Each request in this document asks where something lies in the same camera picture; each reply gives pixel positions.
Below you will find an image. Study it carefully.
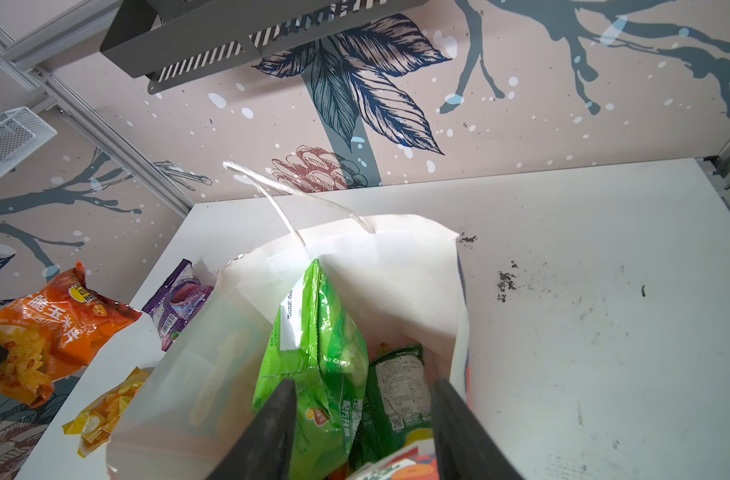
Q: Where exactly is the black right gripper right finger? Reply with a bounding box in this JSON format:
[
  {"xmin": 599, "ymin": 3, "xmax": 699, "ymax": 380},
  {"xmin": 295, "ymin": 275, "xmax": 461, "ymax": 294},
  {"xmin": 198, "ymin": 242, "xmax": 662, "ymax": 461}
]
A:
[{"xmin": 431, "ymin": 379, "xmax": 523, "ymax": 480}]

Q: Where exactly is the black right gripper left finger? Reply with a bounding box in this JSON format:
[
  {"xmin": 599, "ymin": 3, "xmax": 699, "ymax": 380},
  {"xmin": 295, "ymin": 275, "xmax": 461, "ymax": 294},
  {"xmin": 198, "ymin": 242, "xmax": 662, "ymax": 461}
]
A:
[{"xmin": 207, "ymin": 379, "xmax": 297, "ymax": 480}]

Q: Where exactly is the orange snack packet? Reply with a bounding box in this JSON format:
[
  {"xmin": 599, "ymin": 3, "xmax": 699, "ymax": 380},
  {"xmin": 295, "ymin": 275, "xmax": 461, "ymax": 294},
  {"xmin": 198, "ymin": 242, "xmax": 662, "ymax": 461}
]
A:
[{"xmin": 0, "ymin": 262, "xmax": 142, "ymax": 408}]

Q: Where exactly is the red paper gift bag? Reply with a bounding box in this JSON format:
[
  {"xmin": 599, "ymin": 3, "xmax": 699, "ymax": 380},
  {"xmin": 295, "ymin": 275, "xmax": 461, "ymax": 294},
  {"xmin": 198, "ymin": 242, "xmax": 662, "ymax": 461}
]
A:
[{"xmin": 106, "ymin": 213, "xmax": 470, "ymax": 479}]

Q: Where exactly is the bright green chips bag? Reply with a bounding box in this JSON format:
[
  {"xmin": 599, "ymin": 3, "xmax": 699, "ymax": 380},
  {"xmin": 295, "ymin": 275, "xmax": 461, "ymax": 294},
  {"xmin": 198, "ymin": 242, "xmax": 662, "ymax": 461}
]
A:
[{"xmin": 252, "ymin": 260, "xmax": 368, "ymax": 479}]

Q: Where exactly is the yellow snack packet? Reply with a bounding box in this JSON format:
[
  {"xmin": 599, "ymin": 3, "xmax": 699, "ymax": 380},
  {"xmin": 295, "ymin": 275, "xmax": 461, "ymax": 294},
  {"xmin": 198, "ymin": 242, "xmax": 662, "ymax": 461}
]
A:
[{"xmin": 62, "ymin": 367, "xmax": 154, "ymax": 458}]

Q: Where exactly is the purple snack packet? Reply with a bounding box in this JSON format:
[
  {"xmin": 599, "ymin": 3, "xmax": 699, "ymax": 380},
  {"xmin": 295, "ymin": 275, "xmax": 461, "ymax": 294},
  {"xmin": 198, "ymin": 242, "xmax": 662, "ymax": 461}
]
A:
[{"xmin": 142, "ymin": 259, "xmax": 214, "ymax": 352}]

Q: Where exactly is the dark green snack packet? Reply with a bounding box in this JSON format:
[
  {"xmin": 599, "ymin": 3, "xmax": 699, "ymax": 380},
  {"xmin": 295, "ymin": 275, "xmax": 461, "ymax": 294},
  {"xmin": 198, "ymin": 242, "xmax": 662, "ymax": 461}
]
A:
[{"xmin": 349, "ymin": 344, "xmax": 433, "ymax": 472}]

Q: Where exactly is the white wire mesh shelf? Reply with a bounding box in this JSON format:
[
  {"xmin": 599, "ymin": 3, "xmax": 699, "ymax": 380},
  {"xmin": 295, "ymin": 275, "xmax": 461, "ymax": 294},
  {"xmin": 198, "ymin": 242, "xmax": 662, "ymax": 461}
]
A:
[{"xmin": 0, "ymin": 107, "xmax": 57, "ymax": 179}]

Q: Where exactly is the black hanging wall basket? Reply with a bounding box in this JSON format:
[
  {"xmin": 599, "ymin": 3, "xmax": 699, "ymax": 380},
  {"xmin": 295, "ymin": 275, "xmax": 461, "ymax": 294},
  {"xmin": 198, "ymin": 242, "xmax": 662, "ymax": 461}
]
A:
[{"xmin": 100, "ymin": 0, "xmax": 419, "ymax": 94}]

